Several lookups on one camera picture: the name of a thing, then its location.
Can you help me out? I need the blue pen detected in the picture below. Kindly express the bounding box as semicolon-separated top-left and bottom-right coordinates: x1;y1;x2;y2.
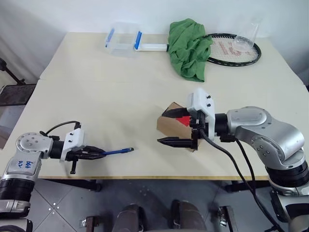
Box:
101;147;134;157

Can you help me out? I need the clear container with blue latches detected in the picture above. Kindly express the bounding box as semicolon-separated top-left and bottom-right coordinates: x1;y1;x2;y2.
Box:
104;22;144;59

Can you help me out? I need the dark mesh panel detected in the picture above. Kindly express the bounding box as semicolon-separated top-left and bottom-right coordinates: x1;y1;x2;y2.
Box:
0;84;37;107

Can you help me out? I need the black tennis racket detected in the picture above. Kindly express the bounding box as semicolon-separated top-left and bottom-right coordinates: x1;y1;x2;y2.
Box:
141;33;263;67

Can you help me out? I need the brown cardboard box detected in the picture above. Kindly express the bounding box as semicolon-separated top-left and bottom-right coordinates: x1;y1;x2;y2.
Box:
156;102;199;153

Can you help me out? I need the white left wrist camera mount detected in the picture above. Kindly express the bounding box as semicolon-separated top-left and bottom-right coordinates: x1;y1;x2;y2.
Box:
59;128;85;162

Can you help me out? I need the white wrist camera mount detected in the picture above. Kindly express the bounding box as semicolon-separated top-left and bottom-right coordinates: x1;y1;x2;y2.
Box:
59;128;85;162
186;87;216;141

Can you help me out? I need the black stand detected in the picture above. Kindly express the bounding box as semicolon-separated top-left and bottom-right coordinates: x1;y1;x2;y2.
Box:
0;58;27;85

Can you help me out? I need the green cloth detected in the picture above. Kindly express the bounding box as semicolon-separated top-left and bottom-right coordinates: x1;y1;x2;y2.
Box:
167;18;214;84

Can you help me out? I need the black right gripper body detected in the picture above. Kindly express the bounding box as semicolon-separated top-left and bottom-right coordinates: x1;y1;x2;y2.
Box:
190;110;209;151

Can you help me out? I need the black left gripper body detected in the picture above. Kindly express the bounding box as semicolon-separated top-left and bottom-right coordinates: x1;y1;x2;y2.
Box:
65;145;89;174

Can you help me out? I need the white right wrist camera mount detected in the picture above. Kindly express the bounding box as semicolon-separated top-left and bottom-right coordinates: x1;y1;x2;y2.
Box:
186;87;216;141

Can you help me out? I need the dark rounded shape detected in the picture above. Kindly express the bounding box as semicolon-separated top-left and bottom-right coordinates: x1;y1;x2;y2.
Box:
170;200;208;232
112;204;146;232

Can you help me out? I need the red tape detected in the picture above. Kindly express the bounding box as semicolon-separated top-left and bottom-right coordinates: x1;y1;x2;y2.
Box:
175;116;192;128

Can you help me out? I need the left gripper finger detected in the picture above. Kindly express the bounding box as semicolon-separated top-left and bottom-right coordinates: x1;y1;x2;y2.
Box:
84;145;107;154
82;152;107;160

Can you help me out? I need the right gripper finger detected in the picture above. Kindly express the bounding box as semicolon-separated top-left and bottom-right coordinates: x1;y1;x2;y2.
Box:
156;136;194;149
162;107;192;119

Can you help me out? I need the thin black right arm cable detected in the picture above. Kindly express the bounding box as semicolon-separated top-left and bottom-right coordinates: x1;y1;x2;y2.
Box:
234;139;256;193

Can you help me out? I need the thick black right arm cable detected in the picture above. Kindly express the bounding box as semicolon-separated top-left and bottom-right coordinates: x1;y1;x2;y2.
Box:
199;128;287;232

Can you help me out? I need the clear glass flask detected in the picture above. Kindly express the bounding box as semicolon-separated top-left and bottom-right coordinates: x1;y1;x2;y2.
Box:
232;22;261;53

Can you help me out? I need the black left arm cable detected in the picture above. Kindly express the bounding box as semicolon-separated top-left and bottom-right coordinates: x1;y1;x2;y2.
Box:
40;120;82;136

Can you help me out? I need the black table frame bar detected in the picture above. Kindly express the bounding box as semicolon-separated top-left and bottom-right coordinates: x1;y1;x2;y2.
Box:
225;180;271;194
38;178;102;193

